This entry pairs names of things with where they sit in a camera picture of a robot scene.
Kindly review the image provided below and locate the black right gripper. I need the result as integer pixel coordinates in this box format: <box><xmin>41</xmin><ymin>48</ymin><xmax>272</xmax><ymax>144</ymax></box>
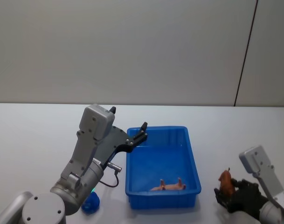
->
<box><xmin>214</xmin><ymin>178</ymin><xmax>269</xmax><ymax>220</ymax></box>

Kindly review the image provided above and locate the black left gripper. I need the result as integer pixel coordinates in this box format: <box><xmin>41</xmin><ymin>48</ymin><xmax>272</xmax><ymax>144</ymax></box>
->
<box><xmin>93</xmin><ymin>106</ymin><xmax>149</xmax><ymax>168</ymax></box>

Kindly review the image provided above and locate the brown toy animal figure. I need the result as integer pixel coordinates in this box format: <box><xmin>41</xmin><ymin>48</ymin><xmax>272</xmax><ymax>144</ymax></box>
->
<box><xmin>218</xmin><ymin>167</ymin><xmax>236</xmax><ymax>196</ymax></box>

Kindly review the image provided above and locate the blue plastic bin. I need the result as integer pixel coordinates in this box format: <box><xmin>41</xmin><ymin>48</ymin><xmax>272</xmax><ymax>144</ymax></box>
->
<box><xmin>125</xmin><ymin>126</ymin><xmax>202</xmax><ymax>210</ymax></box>

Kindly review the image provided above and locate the pink toy animal figure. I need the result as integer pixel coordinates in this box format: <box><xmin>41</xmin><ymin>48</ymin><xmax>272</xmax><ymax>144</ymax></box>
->
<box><xmin>150</xmin><ymin>177</ymin><xmax>187</xmax><ymax>192</ymax></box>

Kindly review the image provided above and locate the small blue toy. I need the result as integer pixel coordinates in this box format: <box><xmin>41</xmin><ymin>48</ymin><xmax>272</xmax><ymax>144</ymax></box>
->
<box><xmin>81</xmin><ymin>191</ymin><xmax>101</xmax><ymax>213</ymax></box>

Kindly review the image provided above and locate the thin dark cable silver plug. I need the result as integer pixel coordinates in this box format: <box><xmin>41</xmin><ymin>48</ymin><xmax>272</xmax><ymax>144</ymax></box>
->
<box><xmin>100</xmin><ymin>162</ymin><xmax>123</xmax><ymax>188</ymax></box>

